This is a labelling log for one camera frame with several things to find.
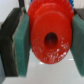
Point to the gripper left finger with green pad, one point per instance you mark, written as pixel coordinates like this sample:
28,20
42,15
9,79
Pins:
15,43

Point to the red gear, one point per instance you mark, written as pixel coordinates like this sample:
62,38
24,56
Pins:
50,29

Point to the gripper right finger with green pad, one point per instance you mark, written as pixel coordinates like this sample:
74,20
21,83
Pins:
77,47

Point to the blue gear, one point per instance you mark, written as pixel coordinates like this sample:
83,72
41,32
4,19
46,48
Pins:
70,2

